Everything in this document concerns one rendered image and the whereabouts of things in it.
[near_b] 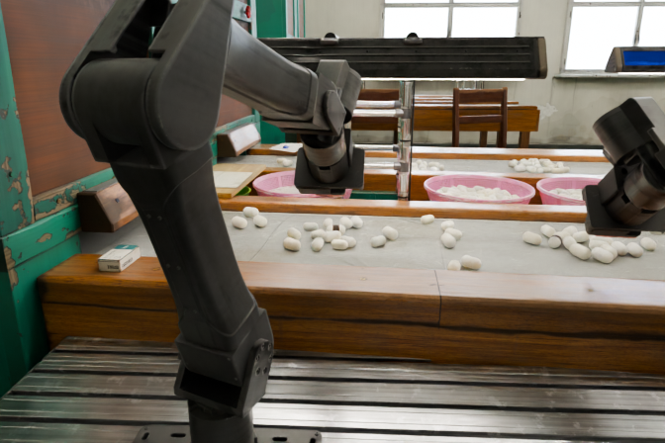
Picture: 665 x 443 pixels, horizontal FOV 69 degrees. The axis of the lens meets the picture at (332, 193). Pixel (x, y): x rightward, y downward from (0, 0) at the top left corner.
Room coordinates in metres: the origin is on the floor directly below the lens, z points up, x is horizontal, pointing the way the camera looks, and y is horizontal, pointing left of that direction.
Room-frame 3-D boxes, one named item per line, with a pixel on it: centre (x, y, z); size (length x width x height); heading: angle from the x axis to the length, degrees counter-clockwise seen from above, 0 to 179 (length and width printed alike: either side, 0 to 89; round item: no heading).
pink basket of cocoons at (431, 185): (1.17, -0.36, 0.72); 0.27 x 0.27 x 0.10
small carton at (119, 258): (0.70, 0.33, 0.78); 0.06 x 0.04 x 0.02; 174
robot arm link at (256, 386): (0.42, 0.11, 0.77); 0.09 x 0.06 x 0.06; 66
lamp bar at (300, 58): (0.93, -0.07, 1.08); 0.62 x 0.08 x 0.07; 84
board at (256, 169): (1.25, 0.29, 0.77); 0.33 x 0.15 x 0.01; 174
